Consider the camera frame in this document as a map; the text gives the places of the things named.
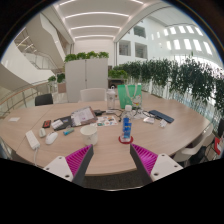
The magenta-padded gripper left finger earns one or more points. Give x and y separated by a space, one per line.
60 166

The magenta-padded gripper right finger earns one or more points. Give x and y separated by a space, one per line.
163 165

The clear blue-labelled water bottle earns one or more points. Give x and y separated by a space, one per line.
126 128

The white computer mouse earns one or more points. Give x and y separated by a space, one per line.
51 138

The white chair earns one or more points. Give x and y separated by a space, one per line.
191 148
92 95

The small teal tube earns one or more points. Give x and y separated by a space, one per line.
69 131

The small clear packet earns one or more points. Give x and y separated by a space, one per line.
163 123

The small red black box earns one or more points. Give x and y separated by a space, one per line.
46 123

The white flat packet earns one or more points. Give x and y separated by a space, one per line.
149 120

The dark blue flat case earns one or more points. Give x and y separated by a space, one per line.
161 116

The brown notebook with white paper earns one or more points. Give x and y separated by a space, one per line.
83 116

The colourful sticker sheet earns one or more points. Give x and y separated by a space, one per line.
106 121

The white paper sheet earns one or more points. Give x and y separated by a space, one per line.
14 119

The black chair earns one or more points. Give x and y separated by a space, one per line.
44 99

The green tote bag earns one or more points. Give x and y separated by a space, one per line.
128 96

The brown planter with green plants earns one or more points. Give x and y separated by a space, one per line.
61 83

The clear jar with white lid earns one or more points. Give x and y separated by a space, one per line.
111 99

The row of green hedge plants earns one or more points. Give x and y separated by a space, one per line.
180 76

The white cabinet topped with plants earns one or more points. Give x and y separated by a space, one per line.
86 80

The group of ceiling light strips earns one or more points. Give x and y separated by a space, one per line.
96 15

